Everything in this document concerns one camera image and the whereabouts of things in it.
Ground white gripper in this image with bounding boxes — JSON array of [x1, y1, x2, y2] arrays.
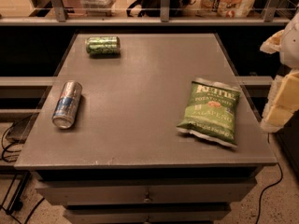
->
[[260, 13, 299, 133]]

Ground green soda can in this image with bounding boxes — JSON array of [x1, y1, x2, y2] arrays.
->
[[85, 36, 121, 55]]

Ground silver blue energy drink can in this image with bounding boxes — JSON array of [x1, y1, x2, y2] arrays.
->
[[52, 80, 82, 129]]

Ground green jalapeno chip bag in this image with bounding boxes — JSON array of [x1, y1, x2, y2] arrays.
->
[[177, 77, 241, 147]]

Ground black bag on shelf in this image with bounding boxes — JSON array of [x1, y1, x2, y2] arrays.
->
[[126, 0, 197, 17]]

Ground grey drawer cabinet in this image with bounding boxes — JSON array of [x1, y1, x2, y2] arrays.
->
[[16, 34, 276, 224]]

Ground metal drawer knob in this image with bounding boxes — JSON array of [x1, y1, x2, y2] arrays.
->
[[143, 195, 152, 203]]

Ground black cable on right floor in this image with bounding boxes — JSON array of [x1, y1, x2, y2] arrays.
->
[[254, 133, 284, 224]]

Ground grey metal shelf rail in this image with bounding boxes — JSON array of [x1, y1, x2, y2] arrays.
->
[[0, 0, 298, 26]]

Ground black cables on left floor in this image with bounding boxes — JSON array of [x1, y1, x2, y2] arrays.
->
[[0, 114, 46, 224]]

